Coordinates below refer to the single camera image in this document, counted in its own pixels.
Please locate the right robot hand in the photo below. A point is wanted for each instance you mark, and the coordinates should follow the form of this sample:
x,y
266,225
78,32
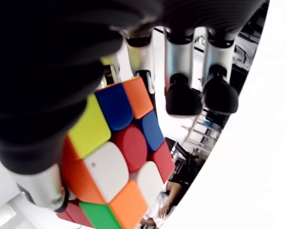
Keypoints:
x,y
50,59

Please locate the metal frame ladder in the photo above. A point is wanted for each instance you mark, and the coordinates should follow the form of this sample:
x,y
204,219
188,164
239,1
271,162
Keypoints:
x,y
200,133

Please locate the seated person white shirt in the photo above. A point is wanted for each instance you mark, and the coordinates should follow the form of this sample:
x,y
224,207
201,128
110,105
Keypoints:
x,y
164,202

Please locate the multicoloured Rubik's cube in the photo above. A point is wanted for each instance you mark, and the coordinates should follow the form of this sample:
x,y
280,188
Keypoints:
x,y
116,155

